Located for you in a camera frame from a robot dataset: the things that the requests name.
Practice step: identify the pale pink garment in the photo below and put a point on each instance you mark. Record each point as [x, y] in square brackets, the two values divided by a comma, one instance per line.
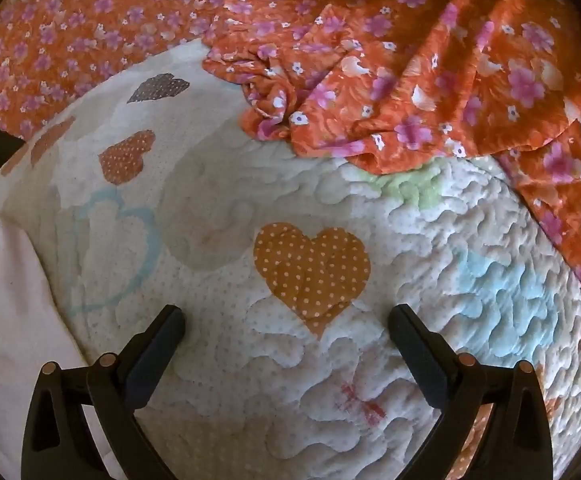
[10, 310]

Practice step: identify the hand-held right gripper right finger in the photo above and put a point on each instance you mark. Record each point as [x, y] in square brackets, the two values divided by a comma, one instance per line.
[415, 355]

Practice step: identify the red dotted pillow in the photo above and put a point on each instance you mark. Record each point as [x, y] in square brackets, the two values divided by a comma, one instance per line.
[70, 25]

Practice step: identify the white quilt with heart print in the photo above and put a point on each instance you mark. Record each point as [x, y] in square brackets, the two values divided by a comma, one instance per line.
[290, 200]

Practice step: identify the orange floral cloth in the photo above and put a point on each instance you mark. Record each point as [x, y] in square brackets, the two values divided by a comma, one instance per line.
[400, 85]

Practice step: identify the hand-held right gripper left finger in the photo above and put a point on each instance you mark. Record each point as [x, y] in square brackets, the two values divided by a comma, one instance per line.
[158, 355]

